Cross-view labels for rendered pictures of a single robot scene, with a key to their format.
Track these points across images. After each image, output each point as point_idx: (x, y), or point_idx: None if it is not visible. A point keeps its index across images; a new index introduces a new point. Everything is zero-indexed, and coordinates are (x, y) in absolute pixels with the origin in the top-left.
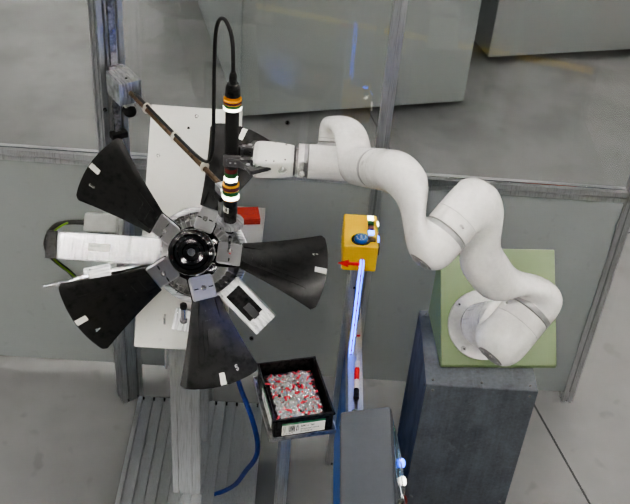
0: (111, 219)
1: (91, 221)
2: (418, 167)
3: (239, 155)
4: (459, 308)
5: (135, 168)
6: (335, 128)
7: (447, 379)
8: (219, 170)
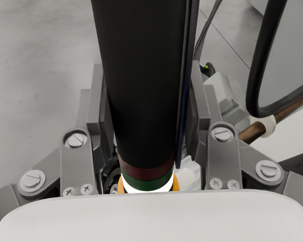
0: (219, 96)
1: (211, 81)
2: None
3: (98, 120)
4: None
5: (206, 27)
6: None
7: None
8: (298, 170)
